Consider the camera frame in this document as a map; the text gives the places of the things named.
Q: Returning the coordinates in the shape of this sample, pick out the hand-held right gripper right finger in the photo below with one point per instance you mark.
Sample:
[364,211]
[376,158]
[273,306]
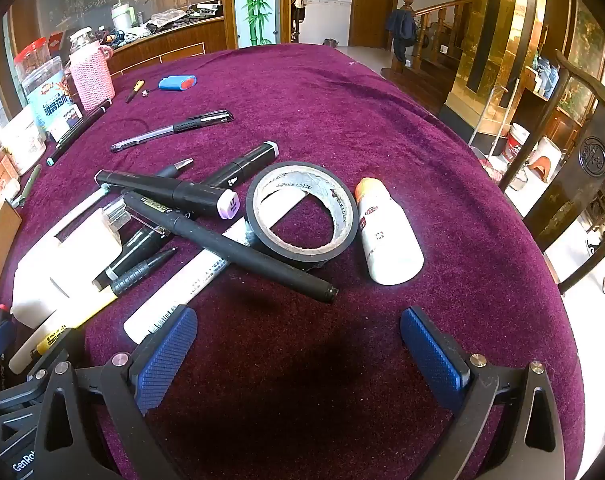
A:
[432,355]

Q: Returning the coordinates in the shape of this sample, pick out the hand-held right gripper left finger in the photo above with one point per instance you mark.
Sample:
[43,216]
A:
[167,355]

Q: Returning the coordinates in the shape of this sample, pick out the white charger adapter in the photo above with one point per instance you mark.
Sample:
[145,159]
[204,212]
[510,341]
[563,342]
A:
[87,255]
[32,290]

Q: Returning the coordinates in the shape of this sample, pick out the white printed marker pen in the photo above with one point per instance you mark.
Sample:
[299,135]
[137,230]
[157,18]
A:
[182,285]

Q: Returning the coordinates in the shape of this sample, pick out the yellow and black pen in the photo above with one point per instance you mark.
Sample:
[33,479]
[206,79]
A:
[82,312]

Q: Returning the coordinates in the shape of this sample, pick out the black marker with red end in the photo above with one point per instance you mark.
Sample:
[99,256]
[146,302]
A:
[137,250]

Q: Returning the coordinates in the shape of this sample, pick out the white bottle with orange cap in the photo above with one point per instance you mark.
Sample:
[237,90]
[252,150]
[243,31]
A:
[392,240]

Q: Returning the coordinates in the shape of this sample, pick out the long matte black pen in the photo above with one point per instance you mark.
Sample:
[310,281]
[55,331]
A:
[232,250]

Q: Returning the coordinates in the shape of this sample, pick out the plain white plastic pen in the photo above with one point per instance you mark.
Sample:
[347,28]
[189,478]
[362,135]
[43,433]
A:
[82,212]

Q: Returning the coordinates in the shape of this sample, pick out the black marker with purple cap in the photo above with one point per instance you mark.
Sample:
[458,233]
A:
[182,192]

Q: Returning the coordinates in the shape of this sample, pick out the black pen with silver tip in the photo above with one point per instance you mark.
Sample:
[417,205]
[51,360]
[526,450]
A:
[175,167]

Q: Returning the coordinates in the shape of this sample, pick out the black marker with grey end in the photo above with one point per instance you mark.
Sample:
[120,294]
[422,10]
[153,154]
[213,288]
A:
[247,160]

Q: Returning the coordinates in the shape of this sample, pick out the black tape roll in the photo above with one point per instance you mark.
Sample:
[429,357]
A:
[292,180]

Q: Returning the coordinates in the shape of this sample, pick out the green lighter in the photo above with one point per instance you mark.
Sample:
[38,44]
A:
[27,185]

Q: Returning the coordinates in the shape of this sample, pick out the white plastic jar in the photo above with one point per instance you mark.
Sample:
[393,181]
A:
[22,140]

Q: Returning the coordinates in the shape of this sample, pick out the clear gel pen black grip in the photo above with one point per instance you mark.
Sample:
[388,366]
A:
[172,130]

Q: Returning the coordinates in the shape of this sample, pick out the black marker with teal end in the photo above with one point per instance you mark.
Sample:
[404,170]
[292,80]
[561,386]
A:
[77,130]

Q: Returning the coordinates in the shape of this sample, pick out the red and white bucket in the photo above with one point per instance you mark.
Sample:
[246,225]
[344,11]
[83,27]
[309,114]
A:
[516,142]

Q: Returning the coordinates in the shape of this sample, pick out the small white and blue box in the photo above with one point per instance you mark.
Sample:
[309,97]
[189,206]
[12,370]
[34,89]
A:
[65,122]

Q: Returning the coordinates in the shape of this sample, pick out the dark wooden chair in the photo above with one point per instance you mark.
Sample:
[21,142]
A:
[582,160]

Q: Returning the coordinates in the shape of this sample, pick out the blue and white canister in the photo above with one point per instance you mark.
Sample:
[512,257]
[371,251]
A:
[47,95]

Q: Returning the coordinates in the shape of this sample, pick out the purple velvet tablecloth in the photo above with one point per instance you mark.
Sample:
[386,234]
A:
[332,110]

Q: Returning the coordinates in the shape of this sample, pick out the small yellow screwdriver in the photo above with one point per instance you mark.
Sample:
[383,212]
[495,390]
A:
[135,91]

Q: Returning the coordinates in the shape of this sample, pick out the blue battery pack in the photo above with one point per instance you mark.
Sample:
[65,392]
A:
[175,83]

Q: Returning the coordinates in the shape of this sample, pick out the bottle with pink knitted cover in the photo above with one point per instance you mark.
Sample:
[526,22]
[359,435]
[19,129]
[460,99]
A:
[92,80]

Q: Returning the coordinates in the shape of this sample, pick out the clear jar with red lid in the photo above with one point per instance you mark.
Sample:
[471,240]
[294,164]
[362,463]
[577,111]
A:
[35,57]

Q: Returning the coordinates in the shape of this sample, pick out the blue plastic package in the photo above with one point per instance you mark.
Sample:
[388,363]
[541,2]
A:
[544,77]

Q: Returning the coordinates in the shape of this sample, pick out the person in dark clothes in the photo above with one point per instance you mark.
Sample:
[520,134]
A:
[401,27]

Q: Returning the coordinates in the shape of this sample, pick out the wooden stair railing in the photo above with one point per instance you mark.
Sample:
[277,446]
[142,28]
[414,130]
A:
[442,25]

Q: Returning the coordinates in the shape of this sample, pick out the pile of plastic bags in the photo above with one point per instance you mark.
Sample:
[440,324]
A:
[172,17]

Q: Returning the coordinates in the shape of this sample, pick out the white and green cup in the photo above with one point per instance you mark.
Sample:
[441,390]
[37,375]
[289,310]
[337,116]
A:
[122,17]

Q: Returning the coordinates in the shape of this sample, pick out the framed landscape painting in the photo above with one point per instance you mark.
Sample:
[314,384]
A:
[587,45]

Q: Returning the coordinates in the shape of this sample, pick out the brown wooden door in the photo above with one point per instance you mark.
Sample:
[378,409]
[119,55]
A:
[375,5]

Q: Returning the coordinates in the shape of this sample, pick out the chair with draped cloth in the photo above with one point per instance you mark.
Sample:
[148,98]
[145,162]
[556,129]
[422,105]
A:
[298,17]

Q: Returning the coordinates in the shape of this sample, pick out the bamboo painted panel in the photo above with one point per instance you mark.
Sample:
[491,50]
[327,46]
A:
[255,0]

